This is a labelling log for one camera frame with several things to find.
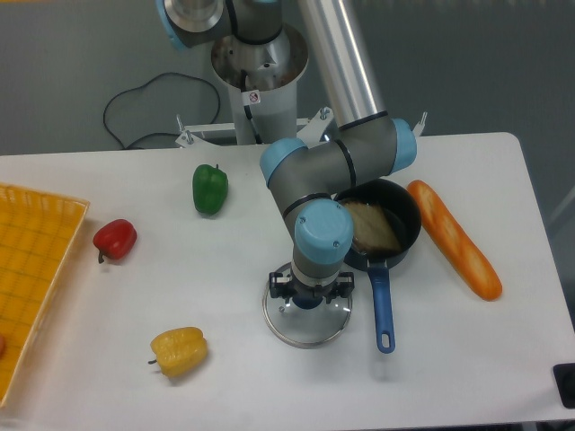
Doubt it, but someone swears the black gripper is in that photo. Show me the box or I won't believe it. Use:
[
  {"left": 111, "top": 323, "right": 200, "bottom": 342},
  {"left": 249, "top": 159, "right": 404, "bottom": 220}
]
[{"left": 268, "top": 271, "right": 355, "bottom": 303}]

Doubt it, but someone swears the glass pot lid blue knob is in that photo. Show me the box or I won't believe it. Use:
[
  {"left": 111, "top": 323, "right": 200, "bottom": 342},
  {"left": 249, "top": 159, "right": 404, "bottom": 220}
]
[{"left": 261, "top": 263, "right": 353, "bottom": 348}]

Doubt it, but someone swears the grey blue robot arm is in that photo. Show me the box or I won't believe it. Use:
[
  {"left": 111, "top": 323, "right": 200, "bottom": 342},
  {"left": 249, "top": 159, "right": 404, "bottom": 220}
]
[{"left": 156, "top": 1, "right": 417, "bottom": 309}]

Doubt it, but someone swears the wrapped bread slice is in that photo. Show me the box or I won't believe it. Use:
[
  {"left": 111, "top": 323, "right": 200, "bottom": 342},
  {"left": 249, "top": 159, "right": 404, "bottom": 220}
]
[{"left": 343, "top": 200, "right": 402, "bottom": 254}]

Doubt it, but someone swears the green bell pepper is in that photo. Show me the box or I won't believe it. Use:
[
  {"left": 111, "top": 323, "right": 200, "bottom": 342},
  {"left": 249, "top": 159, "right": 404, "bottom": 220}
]
[{"left": 191, "top": 164, "right": 228, "bottom": 216}]

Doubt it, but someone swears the yellow bell pepper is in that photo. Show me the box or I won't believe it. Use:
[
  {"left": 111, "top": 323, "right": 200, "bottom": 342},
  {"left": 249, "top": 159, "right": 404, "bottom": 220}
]
[{"left": 150, "top": 327, "right": 208, "bottom": 378}]

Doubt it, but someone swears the orange baguette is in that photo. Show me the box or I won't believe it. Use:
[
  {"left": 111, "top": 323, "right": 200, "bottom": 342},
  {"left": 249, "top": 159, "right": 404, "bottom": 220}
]
[{"left": 407, "top": 180, "right": 502, "bottom": 302}]

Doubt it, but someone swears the red bell pepper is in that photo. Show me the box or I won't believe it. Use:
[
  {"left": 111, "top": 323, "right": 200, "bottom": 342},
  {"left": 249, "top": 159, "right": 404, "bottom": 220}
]
[{"left": 93, "top": 219, "right": 137, "bottom": 264}]

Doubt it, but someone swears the black box at table edge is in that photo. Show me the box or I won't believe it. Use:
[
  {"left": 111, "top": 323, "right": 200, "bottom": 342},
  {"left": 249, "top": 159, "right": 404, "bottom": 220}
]
[{"left": 553, "top": 363, "right": 575, "bottom": 409}]

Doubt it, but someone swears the yellow wicker basket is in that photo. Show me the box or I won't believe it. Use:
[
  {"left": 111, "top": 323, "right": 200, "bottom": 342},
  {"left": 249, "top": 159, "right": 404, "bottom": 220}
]
[{"left": 1, "top": 183, "right": 90, "bottom": 407}]

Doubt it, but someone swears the dark pot blue handle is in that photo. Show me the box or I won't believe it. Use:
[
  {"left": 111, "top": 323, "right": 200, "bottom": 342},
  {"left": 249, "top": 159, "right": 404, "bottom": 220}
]
[{"left": 336, "top": 179, "right": 421, "bottom": 354}]

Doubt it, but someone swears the white table leg bracket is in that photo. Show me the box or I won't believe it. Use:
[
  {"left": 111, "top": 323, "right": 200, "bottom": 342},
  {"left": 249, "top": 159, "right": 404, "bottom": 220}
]
[{"left": 412, "top": 111, "right": 428, "bottom": 137}]

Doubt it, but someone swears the black cable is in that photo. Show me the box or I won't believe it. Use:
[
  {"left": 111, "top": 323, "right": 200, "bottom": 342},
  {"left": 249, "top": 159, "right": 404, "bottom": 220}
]
[{"left": 102, "top": 71, "right": 222, "bottom": 151}]

